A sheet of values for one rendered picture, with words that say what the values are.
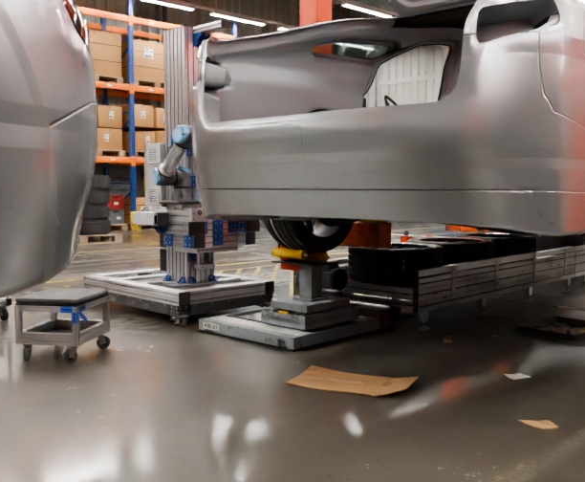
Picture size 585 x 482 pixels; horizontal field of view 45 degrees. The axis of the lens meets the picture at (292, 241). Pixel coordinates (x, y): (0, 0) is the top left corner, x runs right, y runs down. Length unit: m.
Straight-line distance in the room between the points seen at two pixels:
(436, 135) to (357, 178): 0.38
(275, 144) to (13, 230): 1.91
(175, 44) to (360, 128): 2.77
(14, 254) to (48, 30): 0.37
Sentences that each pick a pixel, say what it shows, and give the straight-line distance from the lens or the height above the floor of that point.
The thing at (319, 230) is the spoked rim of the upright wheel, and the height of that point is 0.64.
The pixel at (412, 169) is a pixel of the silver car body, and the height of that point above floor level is 0.98.
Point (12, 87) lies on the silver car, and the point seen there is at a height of 1.07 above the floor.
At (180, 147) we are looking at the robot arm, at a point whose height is 1.16.
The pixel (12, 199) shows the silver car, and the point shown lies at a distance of 1.20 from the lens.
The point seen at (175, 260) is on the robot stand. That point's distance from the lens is 5.22.
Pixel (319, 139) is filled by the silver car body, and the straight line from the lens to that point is 2.83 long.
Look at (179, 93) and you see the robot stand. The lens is 5.18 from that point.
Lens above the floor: 0.92
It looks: 4 degrees down
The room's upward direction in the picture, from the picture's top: straight up
